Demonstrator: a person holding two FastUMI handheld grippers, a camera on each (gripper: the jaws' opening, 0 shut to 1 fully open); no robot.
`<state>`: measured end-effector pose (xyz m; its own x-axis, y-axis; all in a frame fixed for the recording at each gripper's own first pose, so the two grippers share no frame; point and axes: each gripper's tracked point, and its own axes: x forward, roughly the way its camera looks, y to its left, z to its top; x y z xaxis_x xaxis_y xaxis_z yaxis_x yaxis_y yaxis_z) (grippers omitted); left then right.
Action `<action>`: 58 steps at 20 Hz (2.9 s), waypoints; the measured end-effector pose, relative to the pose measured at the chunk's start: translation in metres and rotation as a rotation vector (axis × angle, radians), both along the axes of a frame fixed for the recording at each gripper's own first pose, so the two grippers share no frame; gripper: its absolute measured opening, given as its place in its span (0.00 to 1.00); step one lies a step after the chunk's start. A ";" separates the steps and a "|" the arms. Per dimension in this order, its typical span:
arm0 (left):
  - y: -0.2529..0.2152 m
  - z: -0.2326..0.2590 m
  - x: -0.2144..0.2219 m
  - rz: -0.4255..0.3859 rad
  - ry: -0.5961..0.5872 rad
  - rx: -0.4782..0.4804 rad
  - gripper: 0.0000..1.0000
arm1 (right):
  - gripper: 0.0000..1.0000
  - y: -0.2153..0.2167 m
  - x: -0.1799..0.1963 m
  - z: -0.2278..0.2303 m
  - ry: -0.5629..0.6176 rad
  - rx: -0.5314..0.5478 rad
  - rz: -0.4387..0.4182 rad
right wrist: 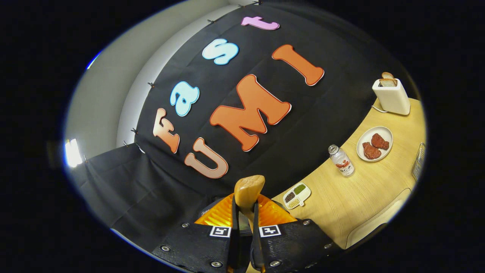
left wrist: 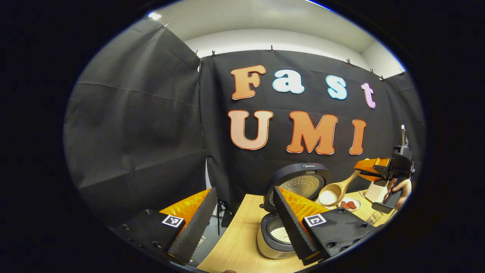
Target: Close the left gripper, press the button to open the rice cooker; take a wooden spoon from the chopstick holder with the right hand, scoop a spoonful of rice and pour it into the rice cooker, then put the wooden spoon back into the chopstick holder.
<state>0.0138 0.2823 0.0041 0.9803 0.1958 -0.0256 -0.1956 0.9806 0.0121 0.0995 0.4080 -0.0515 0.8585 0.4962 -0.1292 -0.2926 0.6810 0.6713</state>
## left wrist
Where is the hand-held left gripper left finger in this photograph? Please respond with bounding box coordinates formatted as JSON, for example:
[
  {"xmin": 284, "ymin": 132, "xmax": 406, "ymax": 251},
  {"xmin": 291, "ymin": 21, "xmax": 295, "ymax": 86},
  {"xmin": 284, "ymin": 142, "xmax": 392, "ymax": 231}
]
[{"xmin": 116, "ymin": 188, "xmax": 218, "ymax": 266}]

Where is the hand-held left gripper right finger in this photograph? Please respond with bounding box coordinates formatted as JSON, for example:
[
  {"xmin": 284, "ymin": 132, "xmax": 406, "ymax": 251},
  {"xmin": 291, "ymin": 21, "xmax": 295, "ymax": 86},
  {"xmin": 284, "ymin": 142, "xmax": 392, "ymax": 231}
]
[{"xmin": 272, "ymin": 186, "xmax": 377, "ymax": 266}]

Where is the white rice heap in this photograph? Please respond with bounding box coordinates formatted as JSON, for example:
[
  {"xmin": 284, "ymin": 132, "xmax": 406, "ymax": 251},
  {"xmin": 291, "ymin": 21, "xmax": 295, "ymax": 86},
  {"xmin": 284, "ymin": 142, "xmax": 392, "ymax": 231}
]
[{"xmin": 271, "ymin": 227, "xmax": 292, "ymax": 243}]

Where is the wooden spoon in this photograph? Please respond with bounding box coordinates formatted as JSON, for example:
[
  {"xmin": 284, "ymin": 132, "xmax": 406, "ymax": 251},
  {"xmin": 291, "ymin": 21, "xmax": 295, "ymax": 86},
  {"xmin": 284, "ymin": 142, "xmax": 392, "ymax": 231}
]
[{"xmin": 318, "ymin": 169, "xmax": 362, "ymax": 207}]

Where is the black rice cooker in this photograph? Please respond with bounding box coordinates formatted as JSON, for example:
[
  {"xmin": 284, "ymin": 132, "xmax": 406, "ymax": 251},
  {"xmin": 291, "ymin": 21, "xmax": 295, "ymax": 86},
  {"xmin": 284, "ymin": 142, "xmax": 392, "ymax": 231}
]
[{"xmin": 257, "ymin": 163, "xmax": 333, "ymax": 259}]

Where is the white toaster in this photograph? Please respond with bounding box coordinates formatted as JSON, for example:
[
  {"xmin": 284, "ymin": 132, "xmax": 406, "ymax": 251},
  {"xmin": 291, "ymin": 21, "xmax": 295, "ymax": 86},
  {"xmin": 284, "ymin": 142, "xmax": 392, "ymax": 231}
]
[{"xmin": 365, "ymin": 181, "xmax": 389, "ymax": 203}]

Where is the black tripod stand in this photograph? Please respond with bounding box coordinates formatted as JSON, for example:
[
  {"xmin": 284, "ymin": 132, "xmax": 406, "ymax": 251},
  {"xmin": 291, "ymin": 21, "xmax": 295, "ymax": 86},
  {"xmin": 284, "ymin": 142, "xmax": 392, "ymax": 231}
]
[{"xmin": 215, "ymin": 200, "xmax": 232, "ymax": 235}]

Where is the white round plate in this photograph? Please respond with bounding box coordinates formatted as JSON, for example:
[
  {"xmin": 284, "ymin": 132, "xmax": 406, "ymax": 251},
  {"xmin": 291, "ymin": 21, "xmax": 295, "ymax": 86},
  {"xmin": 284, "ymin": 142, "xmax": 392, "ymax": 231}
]
[{"xmin": 337, "ymin": 197, "xmax": 361, "ymax": 212}]

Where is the black backdrop cloth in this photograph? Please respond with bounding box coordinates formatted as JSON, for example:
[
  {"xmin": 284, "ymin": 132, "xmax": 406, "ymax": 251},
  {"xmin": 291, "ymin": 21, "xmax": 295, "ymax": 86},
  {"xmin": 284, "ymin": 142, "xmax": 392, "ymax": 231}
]
[{"xmin": 64, "ymin": 19, "xmax": 427, "ymax": 228}]

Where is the row of small cloth clips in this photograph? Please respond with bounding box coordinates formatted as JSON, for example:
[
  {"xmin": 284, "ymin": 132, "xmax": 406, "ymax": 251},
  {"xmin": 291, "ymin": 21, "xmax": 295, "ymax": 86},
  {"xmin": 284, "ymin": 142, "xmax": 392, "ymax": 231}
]
[{"xmin": 163, "ymin": 23, "xmax": 406, "ymax": 82}]

